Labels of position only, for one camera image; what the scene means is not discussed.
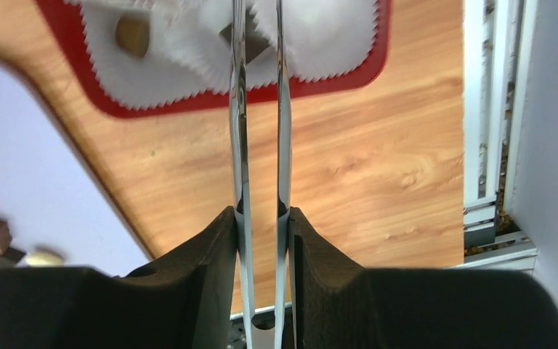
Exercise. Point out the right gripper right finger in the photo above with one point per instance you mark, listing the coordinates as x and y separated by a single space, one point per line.
338 303

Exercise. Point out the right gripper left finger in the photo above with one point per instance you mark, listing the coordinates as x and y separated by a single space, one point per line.
181 300

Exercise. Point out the red box with white liners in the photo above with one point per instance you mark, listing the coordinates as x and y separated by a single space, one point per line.
330 46

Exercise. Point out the dark cube chocolate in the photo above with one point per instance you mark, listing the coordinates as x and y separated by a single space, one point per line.
255 42

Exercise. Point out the white oval chocolate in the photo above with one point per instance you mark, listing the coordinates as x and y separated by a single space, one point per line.
44 258

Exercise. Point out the dark ridged chocolate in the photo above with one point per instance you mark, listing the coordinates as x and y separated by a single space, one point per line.
11 257

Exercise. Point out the lavender tray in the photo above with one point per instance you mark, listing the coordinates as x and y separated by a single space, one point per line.
49 194

